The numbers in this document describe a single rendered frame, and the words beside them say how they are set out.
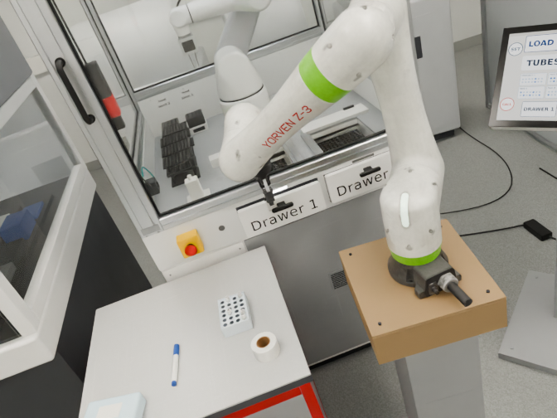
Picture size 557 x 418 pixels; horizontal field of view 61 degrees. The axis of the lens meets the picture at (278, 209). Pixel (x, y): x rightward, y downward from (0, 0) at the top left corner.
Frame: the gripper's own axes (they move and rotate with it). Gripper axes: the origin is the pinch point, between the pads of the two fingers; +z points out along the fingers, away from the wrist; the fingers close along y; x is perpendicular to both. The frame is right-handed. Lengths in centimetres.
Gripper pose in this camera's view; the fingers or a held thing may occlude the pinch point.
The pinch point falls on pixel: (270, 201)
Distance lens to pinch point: 153.0
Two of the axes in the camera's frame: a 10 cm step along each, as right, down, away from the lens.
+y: 3.0, 7.3, -6.2
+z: 1.9, 5.9, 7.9
